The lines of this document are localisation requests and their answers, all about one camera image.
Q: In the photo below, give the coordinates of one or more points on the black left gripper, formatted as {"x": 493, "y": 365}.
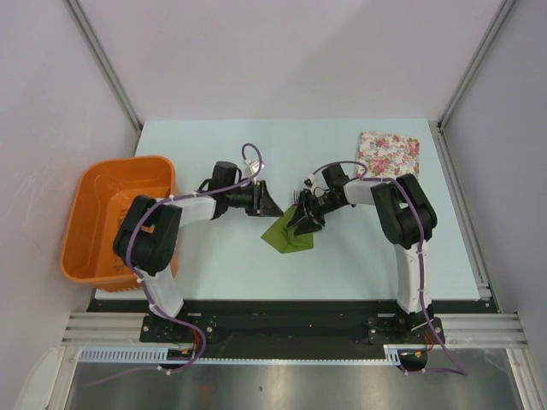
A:
{"x": 261, "y": 203}

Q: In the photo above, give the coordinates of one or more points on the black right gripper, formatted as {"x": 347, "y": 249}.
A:
{"x": 308, "y": 225}

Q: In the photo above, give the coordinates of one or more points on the iridescent fork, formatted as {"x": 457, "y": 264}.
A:
{"x": 295, "y": 196}

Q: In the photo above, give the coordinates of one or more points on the green paper napkin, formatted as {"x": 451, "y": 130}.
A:
{"x": 283, "y": 239}

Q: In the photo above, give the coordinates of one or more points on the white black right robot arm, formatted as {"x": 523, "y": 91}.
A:
{"x": 407, "y": 220}

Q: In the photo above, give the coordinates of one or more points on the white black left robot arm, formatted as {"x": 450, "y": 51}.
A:
{"x": 147, "y": 238}

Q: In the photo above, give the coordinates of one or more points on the floral patterned tray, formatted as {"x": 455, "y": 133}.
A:
{"x": 387, "y": 155}

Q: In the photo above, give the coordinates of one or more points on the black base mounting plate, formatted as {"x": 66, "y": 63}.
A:
{"x": 297, "y": 330}

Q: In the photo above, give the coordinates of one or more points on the orange plastic basket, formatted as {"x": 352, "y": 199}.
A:
{"x": 103, "y": 196}

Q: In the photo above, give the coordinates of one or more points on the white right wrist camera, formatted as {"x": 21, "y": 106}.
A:
{"x": 312, "y": 186}

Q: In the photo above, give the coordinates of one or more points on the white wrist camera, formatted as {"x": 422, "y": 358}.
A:
{"x": 252, "y": 167}
{"x": 312, "y": 186}

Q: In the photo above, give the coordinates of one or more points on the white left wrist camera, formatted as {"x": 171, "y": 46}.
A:
{"x": 252, "y": 167}

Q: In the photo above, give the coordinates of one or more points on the white slotted cable duct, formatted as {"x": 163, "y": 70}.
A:
{"x": 165, "y": 356}

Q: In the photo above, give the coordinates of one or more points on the aluminium front rail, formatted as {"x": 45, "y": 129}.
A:
{"x": 461, "y": 330}

